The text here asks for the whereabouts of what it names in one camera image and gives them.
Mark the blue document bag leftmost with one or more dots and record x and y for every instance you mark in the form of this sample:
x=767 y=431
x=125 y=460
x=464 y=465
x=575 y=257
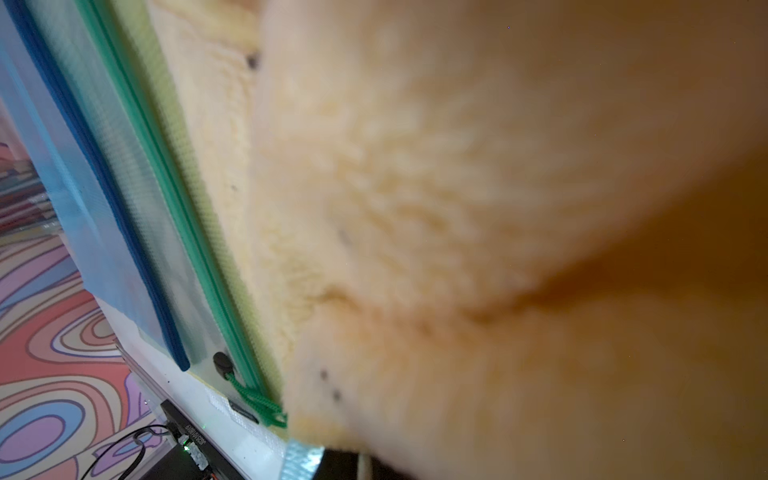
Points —
x=83 y=192

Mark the yellow wiping cloth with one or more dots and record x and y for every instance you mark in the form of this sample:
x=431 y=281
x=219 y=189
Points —
x=496 y=239

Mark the green zip document bag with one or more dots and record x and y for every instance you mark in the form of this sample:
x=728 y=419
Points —
x=98 y=68

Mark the yellow document bag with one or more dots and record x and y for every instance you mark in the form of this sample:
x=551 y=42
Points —
x=180 y=180

